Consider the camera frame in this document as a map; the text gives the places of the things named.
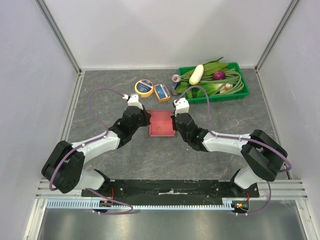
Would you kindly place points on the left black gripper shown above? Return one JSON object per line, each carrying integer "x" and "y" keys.
{"x": 146, "y": 116}

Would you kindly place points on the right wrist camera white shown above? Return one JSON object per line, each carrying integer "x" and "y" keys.
{"x": 181, "y": 106}

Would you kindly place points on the mushroom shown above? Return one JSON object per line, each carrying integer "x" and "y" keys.
{"x": 226, "y": 88}

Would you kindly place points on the red blue drink can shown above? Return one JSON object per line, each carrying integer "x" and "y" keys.
{"x": 175, "y": 82}

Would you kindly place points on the white cucumber vegetable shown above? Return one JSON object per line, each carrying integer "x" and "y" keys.
{"x": 196, "y": 75}

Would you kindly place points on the green long beans bundle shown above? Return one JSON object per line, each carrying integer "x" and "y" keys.
{"x": 212, "y": 87}

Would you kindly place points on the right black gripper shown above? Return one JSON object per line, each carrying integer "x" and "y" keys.
{"x": 175, "y": 122}

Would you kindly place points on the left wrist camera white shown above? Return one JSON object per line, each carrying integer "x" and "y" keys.
{"x": 133, "y": 100}

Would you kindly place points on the pink cardboard box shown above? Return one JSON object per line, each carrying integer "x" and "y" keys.
{"x": 161, "y": 118}

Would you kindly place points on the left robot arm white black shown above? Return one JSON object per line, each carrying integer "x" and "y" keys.
{"x": 64, "y": 167}

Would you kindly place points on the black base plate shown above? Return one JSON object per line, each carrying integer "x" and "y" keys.
{"x": 170, "y": 192}

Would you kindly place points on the purple onion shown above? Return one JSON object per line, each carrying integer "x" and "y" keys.
{"x": 219, "y": 75}

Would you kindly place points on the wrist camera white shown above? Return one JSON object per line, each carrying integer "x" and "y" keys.
{"x": 133, "y": 100}
{"x": 181, "y": 106}

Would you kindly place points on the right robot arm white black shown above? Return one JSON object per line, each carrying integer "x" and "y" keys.
{"x": 264, "y": 156}

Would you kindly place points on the yellow tape roll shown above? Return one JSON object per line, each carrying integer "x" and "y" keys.
{"x": 144, "y": 88}

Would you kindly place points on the orange blue sponge block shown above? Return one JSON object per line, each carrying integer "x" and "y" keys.
{"x": 162, "y": 93}

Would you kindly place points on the green leafy vegetable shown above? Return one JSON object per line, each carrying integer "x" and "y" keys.
{"x": 209, "y": 68}

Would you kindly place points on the green plastic tray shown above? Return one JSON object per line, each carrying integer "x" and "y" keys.
{"x": 216, "y": 98}

